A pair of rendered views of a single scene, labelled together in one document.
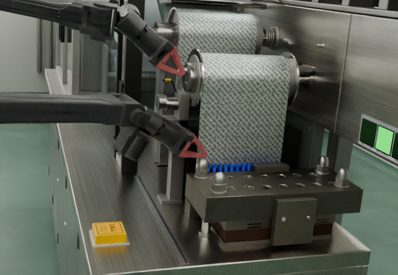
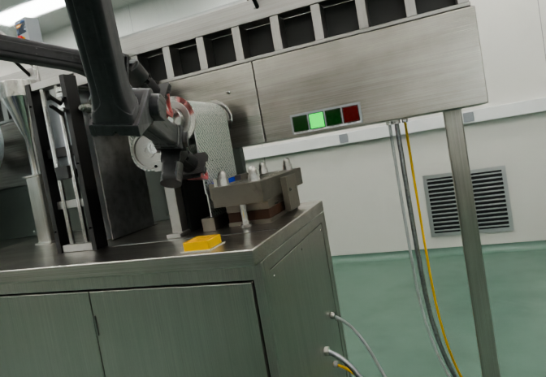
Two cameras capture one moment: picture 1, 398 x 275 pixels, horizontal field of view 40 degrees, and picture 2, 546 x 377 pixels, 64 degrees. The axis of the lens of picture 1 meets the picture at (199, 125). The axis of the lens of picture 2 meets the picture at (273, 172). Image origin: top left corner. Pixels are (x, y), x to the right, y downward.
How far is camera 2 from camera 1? 1.02 m
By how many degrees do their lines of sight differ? 51
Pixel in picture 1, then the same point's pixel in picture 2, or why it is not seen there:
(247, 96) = (213, 127)
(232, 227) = (270, 205)
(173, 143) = (196, 166)
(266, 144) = (228, 164)
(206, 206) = (262, 188)
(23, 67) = not seen: outside the picture
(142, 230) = not seen: hidden behind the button
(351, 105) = (275, 116)
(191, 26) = not seen: hidden behind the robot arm
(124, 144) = (175, 169)
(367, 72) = (282, 89)
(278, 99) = (225, 128)
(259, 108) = (219, 136)
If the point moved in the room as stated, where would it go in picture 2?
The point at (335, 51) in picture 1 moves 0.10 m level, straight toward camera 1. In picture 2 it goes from (244, 90) to (260, 84)
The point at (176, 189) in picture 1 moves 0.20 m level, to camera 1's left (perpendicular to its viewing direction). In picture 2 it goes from (184, 222) to (127, 239)
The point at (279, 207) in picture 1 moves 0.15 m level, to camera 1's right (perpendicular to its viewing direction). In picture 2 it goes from (287, 180) to (312, 173)
